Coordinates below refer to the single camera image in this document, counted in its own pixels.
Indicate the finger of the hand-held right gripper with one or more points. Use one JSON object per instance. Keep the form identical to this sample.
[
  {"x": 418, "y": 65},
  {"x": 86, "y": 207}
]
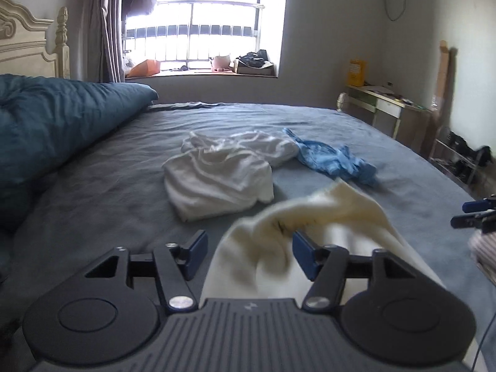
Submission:
[
  {"x": 474, "y": 206},
  {"x": 469, "y": 221}
]

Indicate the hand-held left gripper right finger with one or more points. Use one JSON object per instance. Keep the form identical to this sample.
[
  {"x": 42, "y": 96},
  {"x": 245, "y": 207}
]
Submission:
[{"x": 302, "y": 255}]

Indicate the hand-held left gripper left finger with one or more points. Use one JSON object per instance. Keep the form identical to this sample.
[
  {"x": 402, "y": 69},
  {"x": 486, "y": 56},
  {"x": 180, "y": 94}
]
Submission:
[{"x": 197, "y": 252}]

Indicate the cream fuzzy sweater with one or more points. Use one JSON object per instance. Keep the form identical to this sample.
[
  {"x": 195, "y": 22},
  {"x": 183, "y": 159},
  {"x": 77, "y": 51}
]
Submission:
[{"x": 348, "y": 209}]

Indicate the box of dark clothes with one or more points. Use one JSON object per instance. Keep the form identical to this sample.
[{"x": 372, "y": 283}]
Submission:
[{"x": 254, "y": 62}]

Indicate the metal shoe rack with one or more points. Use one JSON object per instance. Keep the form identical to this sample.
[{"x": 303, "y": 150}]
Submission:
[{"x": 461, "y": 151}]

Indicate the crumpled white shirt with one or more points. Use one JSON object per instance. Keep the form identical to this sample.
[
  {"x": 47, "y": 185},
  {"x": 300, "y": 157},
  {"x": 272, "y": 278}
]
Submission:
[{"x": 217, "y": 170}]

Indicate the crumpled blue garment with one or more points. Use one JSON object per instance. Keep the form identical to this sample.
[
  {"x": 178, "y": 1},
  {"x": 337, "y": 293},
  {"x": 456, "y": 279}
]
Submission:
[{"x": 329, "y": 159}]

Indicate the bed with grey sheet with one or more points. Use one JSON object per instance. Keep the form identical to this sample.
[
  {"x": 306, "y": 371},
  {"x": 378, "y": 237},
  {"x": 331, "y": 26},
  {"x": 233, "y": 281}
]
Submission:
[{"x": 97, "y": 201}]

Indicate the wooden board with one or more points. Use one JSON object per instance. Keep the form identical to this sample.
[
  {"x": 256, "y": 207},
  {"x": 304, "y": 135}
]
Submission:
[{"x": 445, "y": 85}]

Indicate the white desk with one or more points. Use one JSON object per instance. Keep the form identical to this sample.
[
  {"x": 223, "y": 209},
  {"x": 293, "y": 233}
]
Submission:
[{"x": 383, "y": 104}]

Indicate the small round fan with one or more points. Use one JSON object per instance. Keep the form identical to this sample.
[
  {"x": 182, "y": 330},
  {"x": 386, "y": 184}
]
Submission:
[{"x": 342, "y": 102}]

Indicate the yellow box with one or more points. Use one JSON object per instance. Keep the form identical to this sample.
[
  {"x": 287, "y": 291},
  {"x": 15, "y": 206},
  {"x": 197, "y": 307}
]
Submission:
[{"x": 357, "y": 71}]

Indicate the teal duvet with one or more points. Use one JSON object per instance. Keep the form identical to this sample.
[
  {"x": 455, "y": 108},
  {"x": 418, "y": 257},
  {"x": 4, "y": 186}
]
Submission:
[{"x": 58, "y": 124}]

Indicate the orange bag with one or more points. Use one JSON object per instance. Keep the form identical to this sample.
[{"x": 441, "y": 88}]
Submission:
[{"x": 145, "y": 69}]

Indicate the pink pot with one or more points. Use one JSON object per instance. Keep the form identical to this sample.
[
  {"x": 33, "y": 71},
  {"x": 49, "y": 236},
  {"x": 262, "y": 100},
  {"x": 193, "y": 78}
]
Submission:
[{"x": 221, "y": 62}]

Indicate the window with metal grille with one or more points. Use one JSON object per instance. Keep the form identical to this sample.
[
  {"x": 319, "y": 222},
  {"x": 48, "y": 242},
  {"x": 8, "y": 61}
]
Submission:
[{"x": 217, "y": 15}]

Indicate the grey curtain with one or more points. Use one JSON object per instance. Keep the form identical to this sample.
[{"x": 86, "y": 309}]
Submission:
[{"x": 104, "y": 27}]

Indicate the cream carved headboard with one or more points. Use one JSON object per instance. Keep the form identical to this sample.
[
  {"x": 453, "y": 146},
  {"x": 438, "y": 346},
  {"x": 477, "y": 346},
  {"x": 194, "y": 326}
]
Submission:
[{"x": 23, "y": 46}]

